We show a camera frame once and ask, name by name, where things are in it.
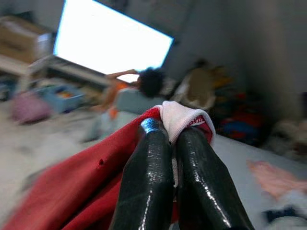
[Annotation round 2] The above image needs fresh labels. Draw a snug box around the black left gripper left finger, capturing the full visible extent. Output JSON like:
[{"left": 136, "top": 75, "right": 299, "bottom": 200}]
[{"left": 109, "top": 117, "right": 175, "bottom": 230}]

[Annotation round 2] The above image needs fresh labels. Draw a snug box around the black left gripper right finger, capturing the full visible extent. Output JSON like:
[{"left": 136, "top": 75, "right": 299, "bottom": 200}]
[{"left": 176, "top": 126, "right": 255, "bottom": 230}]

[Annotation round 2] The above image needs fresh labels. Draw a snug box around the red and white garment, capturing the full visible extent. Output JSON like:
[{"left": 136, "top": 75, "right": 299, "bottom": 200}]
[{"left": 0, "top": 100, "right": 216, "bottom": 230}]

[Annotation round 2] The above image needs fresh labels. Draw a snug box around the navy and white garment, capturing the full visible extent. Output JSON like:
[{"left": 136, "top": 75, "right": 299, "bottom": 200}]
[{"left": 262, "top": 189, "right": 307, "bottom": 230}]

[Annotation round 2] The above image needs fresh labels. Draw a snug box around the light blue folding table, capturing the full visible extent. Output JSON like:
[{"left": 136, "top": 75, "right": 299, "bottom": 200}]
[{"left": 211, "top": 134, "right": 307, "bottom": 230}]

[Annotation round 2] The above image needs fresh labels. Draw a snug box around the pink garment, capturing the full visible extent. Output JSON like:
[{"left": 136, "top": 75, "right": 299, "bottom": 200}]
[{"left": 247, "top": 160, "right": 307, "bottom": 199}]

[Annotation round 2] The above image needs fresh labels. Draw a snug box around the red and blue toy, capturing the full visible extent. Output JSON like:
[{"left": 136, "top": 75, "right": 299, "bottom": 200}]
[{"left": 215, "top": 93, "right": 264, "bottom": 144}]

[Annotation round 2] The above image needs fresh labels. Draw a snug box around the light blue child chair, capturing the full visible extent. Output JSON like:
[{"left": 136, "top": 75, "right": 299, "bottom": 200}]
[{"left": 115, "top": 87, "right": 168, "bottom": 115}]

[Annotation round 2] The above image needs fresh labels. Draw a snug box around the seated child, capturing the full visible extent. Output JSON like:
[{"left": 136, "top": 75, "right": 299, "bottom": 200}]
[{"left": 92, "top": 67, "right": 166, "bottom": 120}]

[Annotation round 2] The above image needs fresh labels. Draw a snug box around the white high chair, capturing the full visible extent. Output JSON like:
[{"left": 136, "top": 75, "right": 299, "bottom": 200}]
[{"left": 172, "top": 61, "right": 231, "bottom": 111}]

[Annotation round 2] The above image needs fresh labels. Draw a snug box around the blue toy bin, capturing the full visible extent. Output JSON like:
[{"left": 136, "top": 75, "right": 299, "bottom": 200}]
[{"left": 35, "top": 85, "right": 86, "bottom": 113}]

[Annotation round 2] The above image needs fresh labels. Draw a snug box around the pink bag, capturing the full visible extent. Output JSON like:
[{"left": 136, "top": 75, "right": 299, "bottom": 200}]
[{"left": 11, "top": 92, "right": 52, "bottom": 124}]

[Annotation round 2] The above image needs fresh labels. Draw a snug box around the bright television screen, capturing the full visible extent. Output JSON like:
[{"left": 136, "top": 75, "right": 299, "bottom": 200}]
[{"left": 52, "top": 0, "right": 175, "bottom": 83}]

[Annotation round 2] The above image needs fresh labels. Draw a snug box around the white low shelf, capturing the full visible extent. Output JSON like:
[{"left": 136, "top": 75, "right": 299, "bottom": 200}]
[{"left": 0, "top": 54, "right": 58, "bottom": 92}]

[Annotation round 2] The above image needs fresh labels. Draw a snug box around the cardboard box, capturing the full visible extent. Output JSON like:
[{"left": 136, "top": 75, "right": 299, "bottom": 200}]
[{"left": 0, "top": 16, "right": 52, "bottom": 64}]

